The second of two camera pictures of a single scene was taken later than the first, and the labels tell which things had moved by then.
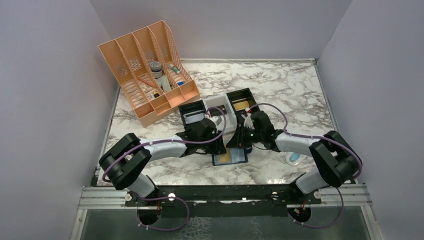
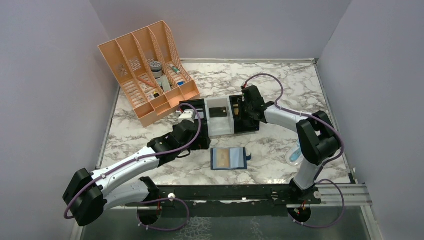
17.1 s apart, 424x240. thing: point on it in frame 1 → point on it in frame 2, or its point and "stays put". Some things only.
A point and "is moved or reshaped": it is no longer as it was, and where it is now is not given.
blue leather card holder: x=233 y=155 is moved or reshaped
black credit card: x=215 y=112 stays put
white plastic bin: x=229 y=121 stays put
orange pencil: x=146 y=81 stays put
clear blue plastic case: x=294 y=158 stays put
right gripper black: x=234 y=141 → x=236 y=114
